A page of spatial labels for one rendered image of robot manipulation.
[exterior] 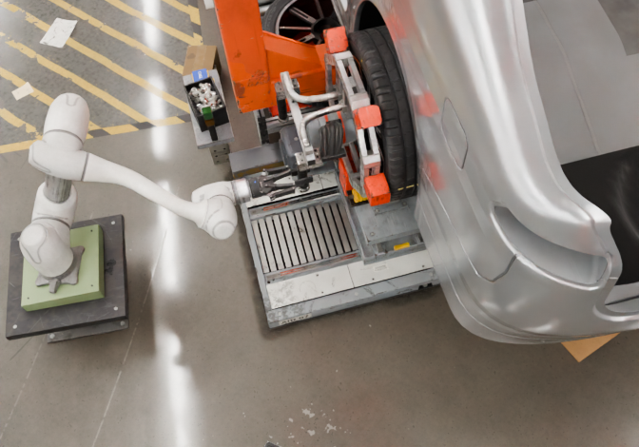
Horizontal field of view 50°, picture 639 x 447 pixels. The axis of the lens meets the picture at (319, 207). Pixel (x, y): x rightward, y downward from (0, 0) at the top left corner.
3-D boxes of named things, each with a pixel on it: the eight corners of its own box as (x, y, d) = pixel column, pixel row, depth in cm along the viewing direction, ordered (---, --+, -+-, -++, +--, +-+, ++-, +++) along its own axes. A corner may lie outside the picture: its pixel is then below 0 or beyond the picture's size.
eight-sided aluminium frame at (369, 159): (377, 215, 275) (383, 133, 229) (361, 219, 275) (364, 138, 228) (340, 111, 302) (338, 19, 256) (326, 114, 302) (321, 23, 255)
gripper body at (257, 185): (248, 184, 260) (272, 179, 260) (253, 204, 255) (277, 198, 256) (245, 174, 253) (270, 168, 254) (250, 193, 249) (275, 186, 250)
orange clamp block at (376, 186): (382, 182, 255) (390, 202, 251) (362, 186, 254) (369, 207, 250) (383, 171, 249) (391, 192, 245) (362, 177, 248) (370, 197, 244)
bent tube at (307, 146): (358, 143, 245) (358, 125, 235) (305, 156, 243) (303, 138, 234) (344, 106, 253) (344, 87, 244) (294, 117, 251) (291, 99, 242)
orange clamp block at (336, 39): (350, 49, 255) (345, 25, 253) (329, 54, 255) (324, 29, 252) (346, 49, 262) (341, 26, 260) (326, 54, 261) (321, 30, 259)
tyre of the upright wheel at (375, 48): (396, -15, 263) (395, 112, 314) (336, -2, 261) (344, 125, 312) (460, 96, 222) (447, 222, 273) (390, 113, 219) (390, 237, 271)
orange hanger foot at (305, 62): (384, 81, 317) (387, 27, 288) (273, 106, 312) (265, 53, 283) (374, 55, 326) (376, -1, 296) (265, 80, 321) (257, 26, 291)
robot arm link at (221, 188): (235, 198, 261) (239, 216, 250) (195, 207, 259) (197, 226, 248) (229, 173, 255) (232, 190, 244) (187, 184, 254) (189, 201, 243)
